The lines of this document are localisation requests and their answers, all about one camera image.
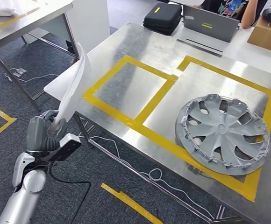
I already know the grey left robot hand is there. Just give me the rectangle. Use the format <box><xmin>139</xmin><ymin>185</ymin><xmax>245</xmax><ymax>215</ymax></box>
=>
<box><xmin>26</xmin><ymin>110</ymin><xmax>68</xmax><ymax>153</ymax></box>

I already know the white curved plastic part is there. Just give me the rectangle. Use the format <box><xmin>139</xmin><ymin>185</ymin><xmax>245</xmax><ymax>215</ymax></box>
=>
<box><xmin>54</xmin><ymin>42</ymin><xmax>92</xmax><ymax>129</ymax></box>

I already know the stainless steel workbench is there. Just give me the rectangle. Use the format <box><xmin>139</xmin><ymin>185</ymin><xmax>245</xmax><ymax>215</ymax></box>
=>
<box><xmin>43</xmin><ymin>22</ymin><xmax>271</xmax><ymax>224</ymax></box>

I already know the yellow floor tape square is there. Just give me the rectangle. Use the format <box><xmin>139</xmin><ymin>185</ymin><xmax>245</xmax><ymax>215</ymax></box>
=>
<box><xmin>0</xmin><ymin>99</ymin><xmax>17</xmax><ymax>145</ymax></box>

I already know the metal floor socket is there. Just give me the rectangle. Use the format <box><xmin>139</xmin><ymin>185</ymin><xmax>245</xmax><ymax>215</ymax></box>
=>
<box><xmin>12</xmin><ymin>68</ymin><xmax>27</xmax><ymax>78</ymax></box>

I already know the white cabinet panel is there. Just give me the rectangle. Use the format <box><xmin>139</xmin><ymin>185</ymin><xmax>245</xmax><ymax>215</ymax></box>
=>
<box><xmin>23</xmin><ymin>0</ymin><xmax>111</xmax><ymax>55</ymax></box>

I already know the yellow floor tape strip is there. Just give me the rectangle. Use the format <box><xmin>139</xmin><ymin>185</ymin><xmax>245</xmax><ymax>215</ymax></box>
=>
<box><xmin>100</xmin><ymin>182</ymin><xmax>164</xmax><ymax>224</ymax></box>

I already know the black zip case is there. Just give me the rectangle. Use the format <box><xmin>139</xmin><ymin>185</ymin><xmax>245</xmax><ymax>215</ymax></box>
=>
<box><xmin>143</xmin><ymin>2</ymin><xmax>182</xmax><ymax>36</ymax></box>

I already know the grey wheel hubcap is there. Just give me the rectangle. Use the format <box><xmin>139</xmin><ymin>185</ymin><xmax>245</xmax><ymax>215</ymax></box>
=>
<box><xmin>175</xmin><ymin>94</ymin><xmax>271</xmax><ymax>177</ymax></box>

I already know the grey laptop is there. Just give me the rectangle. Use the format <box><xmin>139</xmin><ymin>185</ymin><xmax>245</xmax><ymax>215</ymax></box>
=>
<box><xmin>176</xmin><ymin>4</ymin><xmax>240</xmax><ymax>58</ymax></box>

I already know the person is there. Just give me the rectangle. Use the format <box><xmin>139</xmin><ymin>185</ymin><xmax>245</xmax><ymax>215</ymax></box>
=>
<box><xmin>191</xmin><ymin>0</ymin><xmax>268</xmax><ymax>29</ymax></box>

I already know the white desk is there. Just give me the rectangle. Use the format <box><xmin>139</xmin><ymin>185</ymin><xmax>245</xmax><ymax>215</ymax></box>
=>
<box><xmin>170</xmin><ymin>18</ymin><xmax>271</xmax><ymax>78</ymax></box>

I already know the brown cardboard box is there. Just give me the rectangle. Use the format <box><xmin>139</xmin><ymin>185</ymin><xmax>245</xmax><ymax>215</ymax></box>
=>
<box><xmin>247</xmin><ymin>15</ymin><xmax>271</xmax><ymax>53</ymax></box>

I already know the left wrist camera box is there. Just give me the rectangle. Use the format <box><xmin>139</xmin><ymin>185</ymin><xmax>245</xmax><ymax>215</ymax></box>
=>
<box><xmin>48</xmin><ymin>133</ymin><xmax>83</xmax><ymax>163</ymax></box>

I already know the white cable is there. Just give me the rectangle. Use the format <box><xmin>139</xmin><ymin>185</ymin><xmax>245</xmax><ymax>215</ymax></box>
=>
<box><xmin>4</xmin><ymin>68</ymin><xmax>59</xmax><ymax>84</ymax></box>
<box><xmin>79</xmin><ymin>117</ymin><xmax>216</xmax><ymax>220</ymax></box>

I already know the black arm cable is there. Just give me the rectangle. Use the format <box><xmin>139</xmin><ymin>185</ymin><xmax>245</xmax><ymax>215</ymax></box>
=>
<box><xmin>48</xmin><ymin>165</ymin><xmax>92</xmax><ymax>224</ymax></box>

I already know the steel frame table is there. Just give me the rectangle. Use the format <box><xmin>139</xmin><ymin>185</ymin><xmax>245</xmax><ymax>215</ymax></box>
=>
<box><xmin>0</xmin><ymin>0</ymin><xmax>81</xmax><ymax>112</ymax></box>

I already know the yellow tape frame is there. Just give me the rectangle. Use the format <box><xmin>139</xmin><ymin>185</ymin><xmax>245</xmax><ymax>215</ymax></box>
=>
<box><xmin>83</xmin><ymin>55</ymin><xmax>271</xmax><ymax>203</ymax></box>

